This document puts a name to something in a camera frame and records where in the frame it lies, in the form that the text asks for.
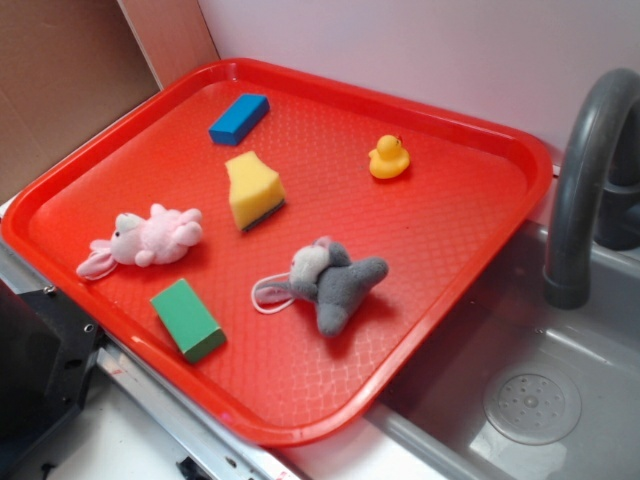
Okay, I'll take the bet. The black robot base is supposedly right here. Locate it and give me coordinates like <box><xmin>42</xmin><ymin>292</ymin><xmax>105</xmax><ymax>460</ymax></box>
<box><xmin>1</xmin><ymin>284</ymin><xmax>101</xmax><ymax>472</ymax></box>

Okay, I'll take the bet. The gray plush bunny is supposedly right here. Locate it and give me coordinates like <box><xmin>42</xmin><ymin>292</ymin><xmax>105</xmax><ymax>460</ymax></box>
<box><xmin>251</xmin><ymin>236</ymin><xmax>389</xmax><ymax>338</ymax></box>

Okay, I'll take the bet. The red plastic tray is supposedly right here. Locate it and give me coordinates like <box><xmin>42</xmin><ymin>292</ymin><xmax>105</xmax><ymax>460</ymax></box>
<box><xmin>1</xmin><ymin>59</ymin><xmax>552</xmax><ymax>447</ymax></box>

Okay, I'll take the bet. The yellow sponge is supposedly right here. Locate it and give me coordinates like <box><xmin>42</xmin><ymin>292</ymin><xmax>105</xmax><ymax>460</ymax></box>
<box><xmin>225</xmin><ymin>151</ymin><xmax>286</xmax><ymax>231</ymax></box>

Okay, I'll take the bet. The yellow rubber duck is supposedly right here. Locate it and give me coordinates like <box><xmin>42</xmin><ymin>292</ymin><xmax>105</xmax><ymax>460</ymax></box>
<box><xmin>369</xmin><ymin>135</ymin><xmax>410</xmax><ymax>180</ymax></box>

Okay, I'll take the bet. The blue rectangular block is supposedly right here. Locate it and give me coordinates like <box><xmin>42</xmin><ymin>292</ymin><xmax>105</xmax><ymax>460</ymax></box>
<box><xmin>208</xmin><ymin>93</ymin><xmax>270</xmax><ymax>146</ymax></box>

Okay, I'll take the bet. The green rectangular block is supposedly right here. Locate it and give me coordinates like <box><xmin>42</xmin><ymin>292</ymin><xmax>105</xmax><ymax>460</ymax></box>
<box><xmin>150</xmin><ymin>279</ymin><xmax>227</xmax><ymax>364</ymax></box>

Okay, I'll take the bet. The pink plush bunny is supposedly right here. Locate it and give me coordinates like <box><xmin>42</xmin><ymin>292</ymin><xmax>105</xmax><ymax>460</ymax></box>
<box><xmin>76</xmin><ymin>203</ymin><xmax>203</xmax><ymax>280</ymax></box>

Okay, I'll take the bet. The gray plastic sink basin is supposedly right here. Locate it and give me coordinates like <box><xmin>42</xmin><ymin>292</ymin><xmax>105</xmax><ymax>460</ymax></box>
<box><xmin>368</xmin><ymin>223</ymin><xmax>639</xmax><ymax>479</ymax></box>

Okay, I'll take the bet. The gray toy faucet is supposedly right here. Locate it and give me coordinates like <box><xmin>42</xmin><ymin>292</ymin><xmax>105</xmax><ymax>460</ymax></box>
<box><xmin>543</xmin><ymin>68</ymin><xmax>639</xmax><ymax>309</ymax></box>

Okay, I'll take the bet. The brown cardboard panel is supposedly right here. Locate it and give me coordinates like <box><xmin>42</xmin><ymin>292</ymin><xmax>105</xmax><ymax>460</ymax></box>
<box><xmin>1</xmin><ymin>1</ymin><xmax>219</xmax><ymax>201</ymax></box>

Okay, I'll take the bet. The silver metal rail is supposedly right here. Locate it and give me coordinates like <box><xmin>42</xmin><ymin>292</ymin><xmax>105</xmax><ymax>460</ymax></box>
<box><xmin>0</xmin><ymin>239</ymin><xmax>306</xmax><ymax>480</ymax></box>

